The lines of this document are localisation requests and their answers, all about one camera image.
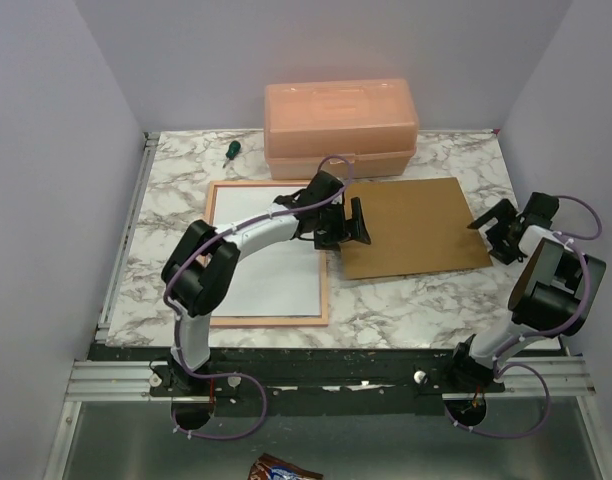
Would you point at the brown snack wrapper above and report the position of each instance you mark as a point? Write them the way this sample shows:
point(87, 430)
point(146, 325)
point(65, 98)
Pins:
point(268, 467)

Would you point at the brown fibreboard backing board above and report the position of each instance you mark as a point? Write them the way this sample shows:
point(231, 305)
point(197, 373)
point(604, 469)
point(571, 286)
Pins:
point(416, 227)

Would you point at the green handled screwdriver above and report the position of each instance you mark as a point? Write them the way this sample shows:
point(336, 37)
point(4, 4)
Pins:
point(232, 152)

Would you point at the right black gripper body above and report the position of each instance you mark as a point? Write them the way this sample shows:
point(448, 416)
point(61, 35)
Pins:
point(499, 231)

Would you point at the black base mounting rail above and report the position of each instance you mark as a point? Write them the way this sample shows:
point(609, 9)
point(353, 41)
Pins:
point(279, 382)

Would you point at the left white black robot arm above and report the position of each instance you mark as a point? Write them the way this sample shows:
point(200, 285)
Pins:
point(200, 270)

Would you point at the pink wooden picture frame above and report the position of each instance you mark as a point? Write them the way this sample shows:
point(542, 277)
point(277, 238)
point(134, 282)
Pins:
point(266, 322)

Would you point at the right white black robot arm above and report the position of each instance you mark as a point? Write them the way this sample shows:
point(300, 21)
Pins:
point(553, 295)

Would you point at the orange translucent plastic toolbox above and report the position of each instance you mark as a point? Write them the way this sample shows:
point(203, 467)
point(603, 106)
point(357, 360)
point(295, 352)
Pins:
point(371, 123)

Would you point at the aluminium extrusion rail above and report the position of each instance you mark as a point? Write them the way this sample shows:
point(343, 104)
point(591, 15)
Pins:
point(138, 440)

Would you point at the building photo print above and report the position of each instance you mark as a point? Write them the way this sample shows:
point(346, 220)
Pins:
point(266, 280)

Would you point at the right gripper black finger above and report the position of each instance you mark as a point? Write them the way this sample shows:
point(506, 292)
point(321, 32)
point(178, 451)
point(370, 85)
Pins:
point(505, 249)
point(502, 213)

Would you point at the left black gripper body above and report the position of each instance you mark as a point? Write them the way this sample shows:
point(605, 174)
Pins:
point(332, 228)

